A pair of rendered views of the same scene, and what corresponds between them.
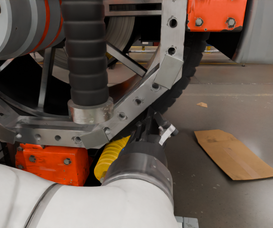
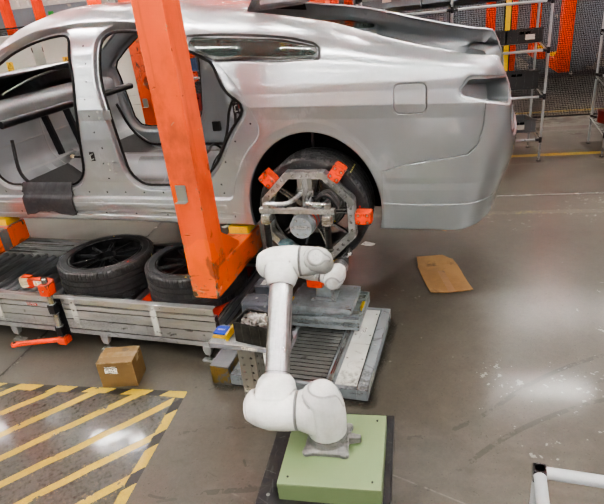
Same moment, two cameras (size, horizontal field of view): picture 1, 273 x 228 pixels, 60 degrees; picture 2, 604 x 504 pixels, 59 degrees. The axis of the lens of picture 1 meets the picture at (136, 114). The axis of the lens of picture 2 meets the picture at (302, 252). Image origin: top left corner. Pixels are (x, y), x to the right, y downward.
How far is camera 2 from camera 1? 2.63 m
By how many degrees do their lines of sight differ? 12
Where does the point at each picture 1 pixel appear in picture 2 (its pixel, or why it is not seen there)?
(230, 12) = (366, 220)
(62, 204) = not seen: hidden behind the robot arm
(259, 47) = (387, 223)
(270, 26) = (389, 216)
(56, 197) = not seen: hidden behind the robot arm
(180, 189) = (389, 298)
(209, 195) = (409, 301)
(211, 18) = (361, 221)
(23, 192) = not seen: hidden behind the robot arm
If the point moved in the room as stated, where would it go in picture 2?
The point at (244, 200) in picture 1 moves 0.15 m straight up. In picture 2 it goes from (433, 304) to (433, 285)
